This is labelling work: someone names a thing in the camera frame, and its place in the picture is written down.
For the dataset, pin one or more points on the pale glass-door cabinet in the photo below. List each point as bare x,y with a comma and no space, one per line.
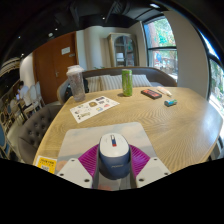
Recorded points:
123,50

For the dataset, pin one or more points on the green and blue gum pack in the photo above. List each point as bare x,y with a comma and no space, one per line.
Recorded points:
170,103

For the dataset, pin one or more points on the black-framed curved window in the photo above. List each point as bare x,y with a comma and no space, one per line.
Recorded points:
216,86

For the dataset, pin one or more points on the grey cloud-print mouse pad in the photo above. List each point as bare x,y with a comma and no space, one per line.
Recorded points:
83,140

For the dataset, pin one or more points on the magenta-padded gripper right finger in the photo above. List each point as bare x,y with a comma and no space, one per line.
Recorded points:
153,169

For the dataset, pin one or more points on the grey tufted chair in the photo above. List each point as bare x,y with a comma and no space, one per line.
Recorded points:
36,130

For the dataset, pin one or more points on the clear plastic tumbler with lid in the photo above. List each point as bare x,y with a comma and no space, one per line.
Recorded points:
76,85

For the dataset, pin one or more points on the black box with orange print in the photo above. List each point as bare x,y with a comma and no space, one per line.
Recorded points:
151,93

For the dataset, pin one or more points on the group of chairs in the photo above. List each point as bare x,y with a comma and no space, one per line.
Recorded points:
33,100

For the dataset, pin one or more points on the white sticker sheet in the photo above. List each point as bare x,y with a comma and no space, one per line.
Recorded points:
94,108

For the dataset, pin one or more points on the white and blue computer mouse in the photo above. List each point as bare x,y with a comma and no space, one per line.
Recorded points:
114,155

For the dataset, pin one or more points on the yellow sticker label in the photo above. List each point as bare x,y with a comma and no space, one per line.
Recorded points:
46,164

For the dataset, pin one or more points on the green drink can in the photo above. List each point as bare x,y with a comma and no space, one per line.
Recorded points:
127,83

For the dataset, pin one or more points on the brown wooden door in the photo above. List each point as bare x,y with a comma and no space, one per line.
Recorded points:
50,66

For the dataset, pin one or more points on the striped cushion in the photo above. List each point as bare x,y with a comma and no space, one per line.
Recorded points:
94,84
111,82
141,81

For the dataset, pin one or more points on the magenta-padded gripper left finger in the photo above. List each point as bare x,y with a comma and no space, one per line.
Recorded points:
74,171

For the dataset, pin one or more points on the person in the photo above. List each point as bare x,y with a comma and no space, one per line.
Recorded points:
23,93

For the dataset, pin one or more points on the brown curved sofa bench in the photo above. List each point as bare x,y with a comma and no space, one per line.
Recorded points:
146,71

